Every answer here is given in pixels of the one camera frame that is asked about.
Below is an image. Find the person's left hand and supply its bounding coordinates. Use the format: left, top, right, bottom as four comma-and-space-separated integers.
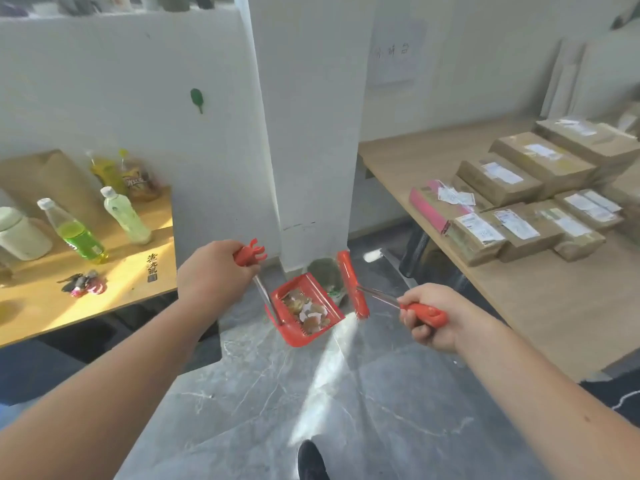
176, 239, 262, 324

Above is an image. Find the person's right hand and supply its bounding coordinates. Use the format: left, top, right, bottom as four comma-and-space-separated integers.
397, 283, 502, 354

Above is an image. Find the red hand broom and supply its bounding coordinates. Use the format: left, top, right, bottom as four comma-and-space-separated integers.
337, 250, 449, 329

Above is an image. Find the red dustpan with metal handle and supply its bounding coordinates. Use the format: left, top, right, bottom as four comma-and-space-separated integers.
233, 239, 346, 348

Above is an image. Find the person's left forearm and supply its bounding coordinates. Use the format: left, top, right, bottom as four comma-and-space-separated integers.
0, 296, 222, 480

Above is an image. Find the person's right forearm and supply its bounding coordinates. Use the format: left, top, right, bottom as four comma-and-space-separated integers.
457, 319, 640, 480

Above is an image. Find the black table leg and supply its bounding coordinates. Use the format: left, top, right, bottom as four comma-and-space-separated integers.
398, 229, 432, 279

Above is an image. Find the pile of eggshell scraps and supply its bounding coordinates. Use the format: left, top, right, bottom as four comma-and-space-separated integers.
281, 290, 332, 336

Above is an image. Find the pink flat box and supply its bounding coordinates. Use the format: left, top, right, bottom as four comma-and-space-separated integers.
409, 180, 477, 235

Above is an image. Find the pale green drink bottle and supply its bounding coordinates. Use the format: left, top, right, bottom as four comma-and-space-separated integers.
100, 186, 153, 246

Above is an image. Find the tea bottle with orange label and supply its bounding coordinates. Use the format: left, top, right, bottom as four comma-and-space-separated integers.
118, 149, 162, 202

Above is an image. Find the pile of cardboard parcel boxes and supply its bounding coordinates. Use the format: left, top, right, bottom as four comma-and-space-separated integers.
442, 116, 640, 268

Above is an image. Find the bunch of keys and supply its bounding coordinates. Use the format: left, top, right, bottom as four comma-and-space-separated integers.
57, 270, 108, 299

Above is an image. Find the yellow drink bottle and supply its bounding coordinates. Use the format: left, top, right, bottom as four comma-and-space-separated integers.
86, 150, 127, 196

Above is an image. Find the green soda bottle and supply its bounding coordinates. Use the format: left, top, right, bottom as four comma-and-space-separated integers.
37, 198, 109, 264

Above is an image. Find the person's black shoe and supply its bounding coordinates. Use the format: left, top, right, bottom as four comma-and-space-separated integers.
296, 440, 331, 480

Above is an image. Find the white plastic jar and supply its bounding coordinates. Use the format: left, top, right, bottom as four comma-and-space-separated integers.
0, 207, 54, 262

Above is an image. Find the white boards leaning together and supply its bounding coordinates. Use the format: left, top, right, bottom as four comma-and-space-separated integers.
541, 25, 640, 121

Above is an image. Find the row of items on ledge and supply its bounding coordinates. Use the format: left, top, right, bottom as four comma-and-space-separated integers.
0, 0, 236, 18

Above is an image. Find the white paper wall sign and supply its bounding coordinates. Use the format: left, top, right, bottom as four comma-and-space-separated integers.
369, 22, 427, 89

